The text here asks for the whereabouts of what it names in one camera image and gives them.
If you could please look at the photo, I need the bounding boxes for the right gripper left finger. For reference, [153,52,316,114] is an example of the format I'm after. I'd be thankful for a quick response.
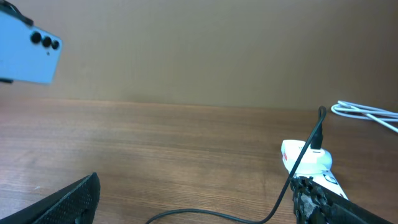
[1,172,100,224]

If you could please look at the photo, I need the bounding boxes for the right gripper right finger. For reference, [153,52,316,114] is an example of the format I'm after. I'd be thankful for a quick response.
[290,177,392,224]

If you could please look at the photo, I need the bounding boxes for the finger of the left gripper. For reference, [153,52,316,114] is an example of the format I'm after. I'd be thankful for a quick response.
[1,0,34,27]
[0,78,14,84]

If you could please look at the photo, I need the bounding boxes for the cyan Galaxy smartphone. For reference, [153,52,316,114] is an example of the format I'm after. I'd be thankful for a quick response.
[1,12,63,84]

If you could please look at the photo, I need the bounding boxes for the black USB charging cable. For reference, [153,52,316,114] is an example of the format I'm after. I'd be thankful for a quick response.
[145,105,328,224]

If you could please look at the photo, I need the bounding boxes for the white USB charger adapter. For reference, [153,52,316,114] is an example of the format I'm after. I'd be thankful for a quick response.
[296,149,333,174]

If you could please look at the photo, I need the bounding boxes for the white power strip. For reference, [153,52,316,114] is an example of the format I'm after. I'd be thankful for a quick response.
[281,139,348,199]

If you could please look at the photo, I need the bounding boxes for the white power strip cord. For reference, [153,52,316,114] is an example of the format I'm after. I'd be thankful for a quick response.
[330,100,398,134]

